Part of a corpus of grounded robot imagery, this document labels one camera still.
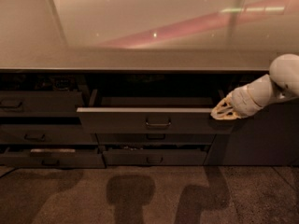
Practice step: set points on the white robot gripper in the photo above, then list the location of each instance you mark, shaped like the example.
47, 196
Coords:
242, 102

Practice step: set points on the dark drawer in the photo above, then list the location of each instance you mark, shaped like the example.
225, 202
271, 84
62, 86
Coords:
155, 157
186, 115
40, 103
155, 139
53, 158
45, 135

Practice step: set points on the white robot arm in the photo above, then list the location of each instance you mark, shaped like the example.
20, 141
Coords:
280, 85

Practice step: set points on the dark right cabinet door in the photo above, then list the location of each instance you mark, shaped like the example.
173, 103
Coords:
270, 137

